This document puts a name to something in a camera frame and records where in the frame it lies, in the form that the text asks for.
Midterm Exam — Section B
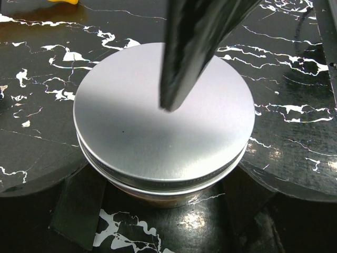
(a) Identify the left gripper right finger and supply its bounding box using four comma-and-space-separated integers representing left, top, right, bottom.
221, 162, 336, 252

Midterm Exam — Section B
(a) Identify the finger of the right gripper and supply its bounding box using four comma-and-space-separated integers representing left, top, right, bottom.
160, 0, 261, 112

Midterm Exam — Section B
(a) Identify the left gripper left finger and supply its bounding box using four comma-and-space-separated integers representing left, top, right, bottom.
1, 165, 106, 252

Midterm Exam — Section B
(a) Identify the clear plastic jar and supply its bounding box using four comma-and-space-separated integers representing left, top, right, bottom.
111, 183, 214, 209

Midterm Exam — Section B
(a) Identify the white jar lid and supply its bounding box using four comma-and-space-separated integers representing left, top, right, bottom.
73, 43, 255, 195

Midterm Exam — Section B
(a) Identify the yellow plastic scoop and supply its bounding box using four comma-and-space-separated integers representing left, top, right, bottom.
48, 0, 79, 5

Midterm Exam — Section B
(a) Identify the black marble pattern mat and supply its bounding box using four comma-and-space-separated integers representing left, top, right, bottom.
1, 1, 336, 252

